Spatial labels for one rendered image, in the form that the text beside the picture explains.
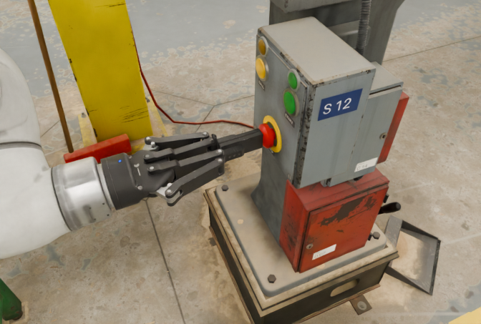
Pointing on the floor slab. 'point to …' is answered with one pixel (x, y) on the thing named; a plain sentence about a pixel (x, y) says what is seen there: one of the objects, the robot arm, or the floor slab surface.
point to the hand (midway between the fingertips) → (240, 144)
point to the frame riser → (343, 289)
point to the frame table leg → (10, 303)
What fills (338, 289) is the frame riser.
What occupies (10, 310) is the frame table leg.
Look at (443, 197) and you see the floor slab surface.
